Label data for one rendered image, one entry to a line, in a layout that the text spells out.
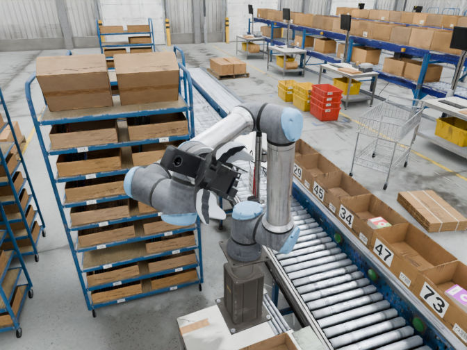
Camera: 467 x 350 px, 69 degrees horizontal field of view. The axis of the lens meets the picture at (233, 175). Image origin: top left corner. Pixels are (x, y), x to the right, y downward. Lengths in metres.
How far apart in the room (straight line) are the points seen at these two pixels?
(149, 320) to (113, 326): 0.29
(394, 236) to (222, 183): 2.04
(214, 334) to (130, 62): 1.70
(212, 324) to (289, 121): 1.32
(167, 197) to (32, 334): 2.67
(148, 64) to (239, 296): 1.51
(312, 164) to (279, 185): 2.02
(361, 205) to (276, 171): 1.56
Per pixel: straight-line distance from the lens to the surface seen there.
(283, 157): 1.34
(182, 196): 0.86
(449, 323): 2.22
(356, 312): 2.30
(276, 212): 1.52
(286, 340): 2.03
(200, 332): 2.11
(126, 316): 3.26
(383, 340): 2.24
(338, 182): 3.15
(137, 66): 2.33
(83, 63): 2.37
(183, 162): 0.68
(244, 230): 1.68
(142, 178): 0.95
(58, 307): 3.53
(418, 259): 2.60
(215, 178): 0.67
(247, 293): 1.96
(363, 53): 9.37
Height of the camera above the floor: 2.44
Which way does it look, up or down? 29 degrees down
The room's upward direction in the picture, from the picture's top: straight up
